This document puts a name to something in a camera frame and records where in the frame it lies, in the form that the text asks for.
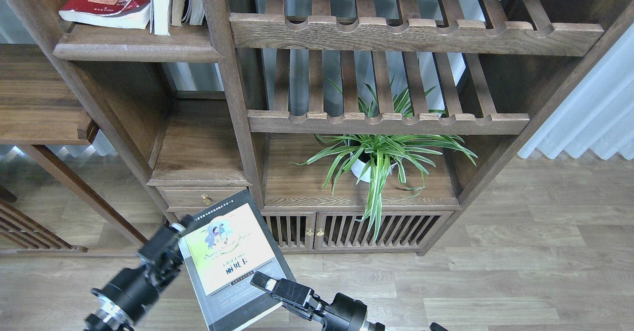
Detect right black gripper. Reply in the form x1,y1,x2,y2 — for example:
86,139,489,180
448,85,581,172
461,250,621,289
251,272,370,331

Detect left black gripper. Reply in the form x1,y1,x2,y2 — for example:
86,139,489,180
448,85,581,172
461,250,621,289
91,215,194,324

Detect black and green book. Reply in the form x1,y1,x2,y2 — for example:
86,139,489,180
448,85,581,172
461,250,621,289
178,190,294,331

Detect red cover book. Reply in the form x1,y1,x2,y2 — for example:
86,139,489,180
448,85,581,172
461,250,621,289
58,0,151,29

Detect white and purple book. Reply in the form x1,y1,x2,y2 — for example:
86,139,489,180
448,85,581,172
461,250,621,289
150,0,171,36

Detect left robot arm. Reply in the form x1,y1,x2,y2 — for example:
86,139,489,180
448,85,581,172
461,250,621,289
85,215,194,331

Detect upright cream books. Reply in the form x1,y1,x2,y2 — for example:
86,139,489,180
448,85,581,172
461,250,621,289
170,0,205,26

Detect brass drawer knob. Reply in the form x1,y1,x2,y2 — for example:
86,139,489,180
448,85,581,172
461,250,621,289
200,195,212,206

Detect brass cabinet door knobs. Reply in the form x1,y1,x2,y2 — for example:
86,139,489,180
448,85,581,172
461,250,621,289
305,228,325,236

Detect spider plant in white pot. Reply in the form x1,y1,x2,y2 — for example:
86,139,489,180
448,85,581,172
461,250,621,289
294,76,478,242

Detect wooden side table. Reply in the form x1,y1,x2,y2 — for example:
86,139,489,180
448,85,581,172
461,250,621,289
1,44,163,257

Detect dark wooden bookshelf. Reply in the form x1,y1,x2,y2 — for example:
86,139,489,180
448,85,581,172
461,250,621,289
5,0,633,255

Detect white curtain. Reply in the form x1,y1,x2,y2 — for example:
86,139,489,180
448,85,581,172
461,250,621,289
518,27,634,160

